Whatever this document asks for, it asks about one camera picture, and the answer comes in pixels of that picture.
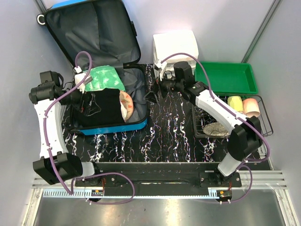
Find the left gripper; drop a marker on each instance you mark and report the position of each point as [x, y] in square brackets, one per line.
[90, 107]

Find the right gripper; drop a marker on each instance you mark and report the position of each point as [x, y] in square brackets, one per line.
[158, 85]

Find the black garment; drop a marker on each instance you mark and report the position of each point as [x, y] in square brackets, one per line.
[105, 110]

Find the blue fish-print suitcase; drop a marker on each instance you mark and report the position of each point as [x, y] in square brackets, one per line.
[103, 29]

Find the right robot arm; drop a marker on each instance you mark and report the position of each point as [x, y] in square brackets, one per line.
[245, 133]

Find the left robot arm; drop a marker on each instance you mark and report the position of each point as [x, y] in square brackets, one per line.
[55, 163]

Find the pink mesh patterned pouch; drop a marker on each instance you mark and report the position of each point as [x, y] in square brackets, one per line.
[127, 105]

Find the green white patterned garment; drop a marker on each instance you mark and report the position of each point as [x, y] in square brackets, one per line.
[104, 77]

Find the white plastic drawer unit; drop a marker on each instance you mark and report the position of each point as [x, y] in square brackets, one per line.
[180, 41]

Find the speckled grey plate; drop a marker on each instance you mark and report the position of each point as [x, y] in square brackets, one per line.
[215, 129]

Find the green plastic tray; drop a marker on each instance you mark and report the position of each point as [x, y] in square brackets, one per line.
[231, 78]

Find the yellow faceted cup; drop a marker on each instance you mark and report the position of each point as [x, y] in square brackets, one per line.
[236, 103]

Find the light pink cup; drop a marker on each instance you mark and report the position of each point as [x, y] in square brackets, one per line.
[251, 107]

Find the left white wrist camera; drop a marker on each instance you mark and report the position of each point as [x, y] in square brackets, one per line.
[81, 79]

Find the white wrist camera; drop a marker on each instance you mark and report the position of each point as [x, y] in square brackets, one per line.
[160, 68]
[81, 79]

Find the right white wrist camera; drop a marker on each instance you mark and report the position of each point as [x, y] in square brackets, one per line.
[160, 68]

